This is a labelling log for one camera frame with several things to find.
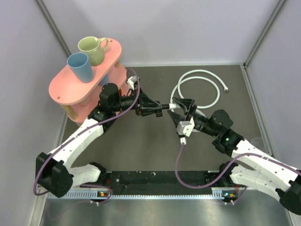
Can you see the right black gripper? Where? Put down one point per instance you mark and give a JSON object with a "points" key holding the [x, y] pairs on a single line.
{"points": [[186, 105]]}

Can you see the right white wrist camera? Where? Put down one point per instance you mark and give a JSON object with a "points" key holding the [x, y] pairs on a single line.
{"points": [[184, 129]]}

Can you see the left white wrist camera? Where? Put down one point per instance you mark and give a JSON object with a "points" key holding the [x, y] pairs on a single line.
{"points": [[133, 83]]}

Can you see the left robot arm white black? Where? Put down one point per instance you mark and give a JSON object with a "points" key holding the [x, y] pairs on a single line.
{"points": [[55, 171]]}

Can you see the green ceramic mug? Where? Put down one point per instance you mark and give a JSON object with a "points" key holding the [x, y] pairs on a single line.
{"points": [[95, 48]]}

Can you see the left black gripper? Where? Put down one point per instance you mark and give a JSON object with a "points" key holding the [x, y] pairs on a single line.
{"points": [[145, 106]]}

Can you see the blue plastic cup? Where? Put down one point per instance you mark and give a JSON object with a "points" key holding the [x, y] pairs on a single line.
{"points": [[80, 65]]}

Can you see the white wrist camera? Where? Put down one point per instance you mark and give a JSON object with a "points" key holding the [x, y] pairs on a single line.
{"points": [[133, 83], [184, 129]]}

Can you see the clear plastic cup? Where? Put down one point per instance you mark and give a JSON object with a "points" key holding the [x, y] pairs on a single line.
{"points": [[258, 143]]}

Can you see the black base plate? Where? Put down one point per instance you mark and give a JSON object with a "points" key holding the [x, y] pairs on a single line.
{"points": [[115, 179]]}

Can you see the pink three-tier shelf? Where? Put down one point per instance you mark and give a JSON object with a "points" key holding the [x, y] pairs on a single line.
{"points": [[79, 99]]}

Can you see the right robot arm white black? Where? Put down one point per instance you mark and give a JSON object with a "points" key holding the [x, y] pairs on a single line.
{"points": [[249, 166]]}

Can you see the small blue cup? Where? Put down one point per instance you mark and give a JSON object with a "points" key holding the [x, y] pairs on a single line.
{"points": [[104, 80]]}

